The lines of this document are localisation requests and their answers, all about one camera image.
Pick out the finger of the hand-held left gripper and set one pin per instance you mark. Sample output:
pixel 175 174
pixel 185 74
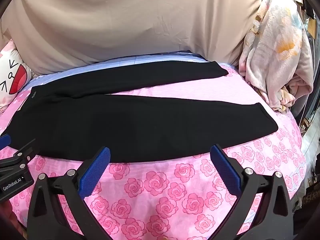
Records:
pixel 21 156
pixel 5 139

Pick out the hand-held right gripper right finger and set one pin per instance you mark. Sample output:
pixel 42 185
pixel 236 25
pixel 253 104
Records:
pixel 226 171

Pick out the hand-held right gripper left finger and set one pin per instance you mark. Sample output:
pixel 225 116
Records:
pixel 96 173

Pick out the black pants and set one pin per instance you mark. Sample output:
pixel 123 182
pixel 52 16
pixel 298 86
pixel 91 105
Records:
pixel 125 125

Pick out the pink rose print bedsheet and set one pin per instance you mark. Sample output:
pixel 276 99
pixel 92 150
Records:
pixel 175 180

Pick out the white cartoon face pillow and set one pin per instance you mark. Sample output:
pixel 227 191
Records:
pixel 12 76

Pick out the pale floral blanket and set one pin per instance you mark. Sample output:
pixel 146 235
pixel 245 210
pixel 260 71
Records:
pixel 275 55

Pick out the cluttered dark rack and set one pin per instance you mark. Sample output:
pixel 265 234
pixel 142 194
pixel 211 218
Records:
pixel 308 67

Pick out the beige cloth cover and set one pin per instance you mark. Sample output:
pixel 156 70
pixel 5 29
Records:
pixel 125 17

